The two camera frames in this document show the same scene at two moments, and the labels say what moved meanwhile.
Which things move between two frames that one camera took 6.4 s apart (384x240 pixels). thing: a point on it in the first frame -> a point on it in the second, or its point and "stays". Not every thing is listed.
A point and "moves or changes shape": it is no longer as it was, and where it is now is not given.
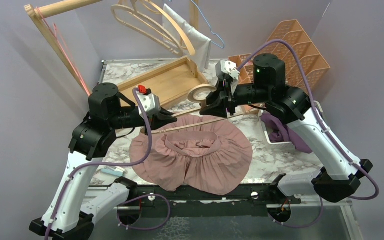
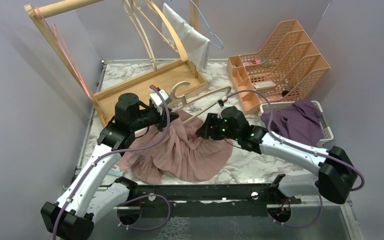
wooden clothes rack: x=171 y=83 stays
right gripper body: x=244 y=94 -> x=225 y=132
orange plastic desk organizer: x=311 y=64 stays
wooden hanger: x=178 y=23 -> x=180 y=48
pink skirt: x=207 y=153 moves or changes shape
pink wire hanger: x=65 y=52 stays
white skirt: x=197 y=44 stays
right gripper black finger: x=216 y=104 -> x=211 y=127
